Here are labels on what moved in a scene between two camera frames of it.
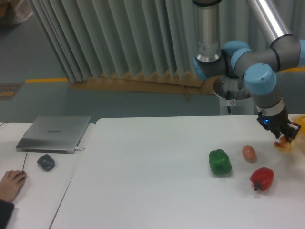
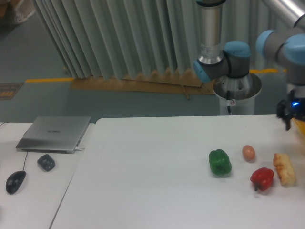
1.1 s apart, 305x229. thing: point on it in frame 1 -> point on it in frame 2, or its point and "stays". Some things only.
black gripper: [279, 120] -> [291, 107]
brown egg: [249, 153] stays
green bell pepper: [219, 162] stays
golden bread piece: [284, 145] -> [285, 169]
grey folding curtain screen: [93, 37] stays
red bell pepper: [262, 178] stays
